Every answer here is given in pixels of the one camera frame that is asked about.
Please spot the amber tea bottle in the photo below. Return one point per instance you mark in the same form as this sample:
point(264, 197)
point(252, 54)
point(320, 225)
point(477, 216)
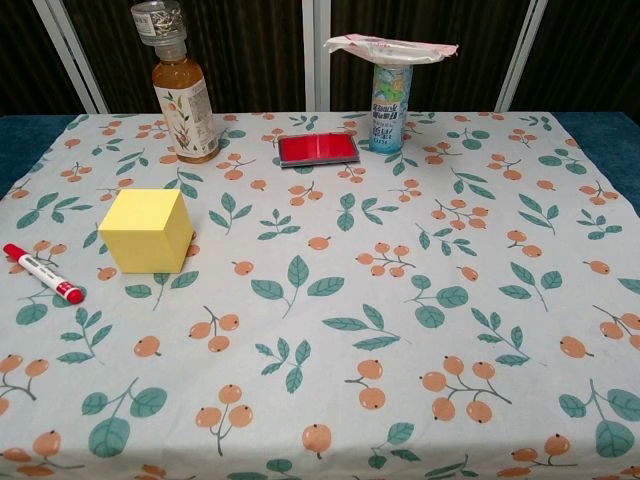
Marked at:
point(186, 112)

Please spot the white pink wet wipes pack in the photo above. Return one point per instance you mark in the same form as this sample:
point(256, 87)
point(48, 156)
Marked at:
point(390, 48)

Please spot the red ink stamp pad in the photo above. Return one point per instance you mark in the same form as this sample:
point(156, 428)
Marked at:
point(319, 149)

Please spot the red whiteboard marker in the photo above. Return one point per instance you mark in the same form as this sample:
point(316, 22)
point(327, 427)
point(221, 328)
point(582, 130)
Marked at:
point(45, 274)

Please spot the clear jar of paper clips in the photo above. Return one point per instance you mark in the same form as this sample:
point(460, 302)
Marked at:
point(158, 24)

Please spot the floral fruit print tablecloth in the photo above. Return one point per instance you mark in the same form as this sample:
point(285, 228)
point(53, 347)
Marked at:
point(320, 320)

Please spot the white folding screen frame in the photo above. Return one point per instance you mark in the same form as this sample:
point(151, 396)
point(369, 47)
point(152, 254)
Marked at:
point(315, 55)

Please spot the light blue drink can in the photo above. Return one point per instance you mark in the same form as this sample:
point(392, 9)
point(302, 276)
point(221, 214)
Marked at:
point(391, 108)

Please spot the yellow cube block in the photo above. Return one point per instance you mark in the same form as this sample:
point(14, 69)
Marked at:
point(145, 231)

